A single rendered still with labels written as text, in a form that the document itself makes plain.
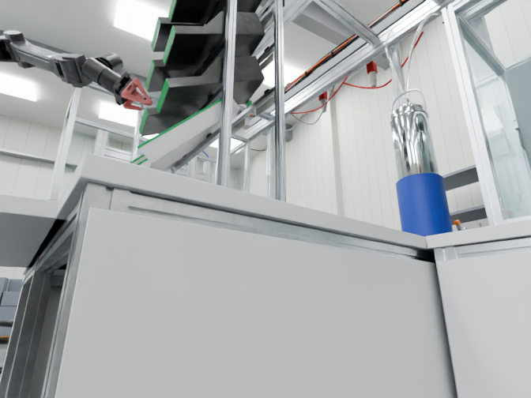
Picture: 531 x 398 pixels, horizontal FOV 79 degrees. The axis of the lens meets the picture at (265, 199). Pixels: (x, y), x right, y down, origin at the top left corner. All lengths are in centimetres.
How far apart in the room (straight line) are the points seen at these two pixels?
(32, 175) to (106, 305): 922
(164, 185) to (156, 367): 20
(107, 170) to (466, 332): 74
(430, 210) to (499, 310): 46
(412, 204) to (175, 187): 91
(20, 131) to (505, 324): 988
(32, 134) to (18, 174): 109
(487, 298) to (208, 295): 58
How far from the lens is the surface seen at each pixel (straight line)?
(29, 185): 949
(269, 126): 253
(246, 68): 95
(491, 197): 94
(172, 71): 108
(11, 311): 808
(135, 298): 39
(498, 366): 82
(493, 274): 81
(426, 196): 119
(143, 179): 41
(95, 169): 40
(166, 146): 75
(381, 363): 67
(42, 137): 993
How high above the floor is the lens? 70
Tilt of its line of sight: 18 degrees up
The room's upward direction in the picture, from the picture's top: straight up
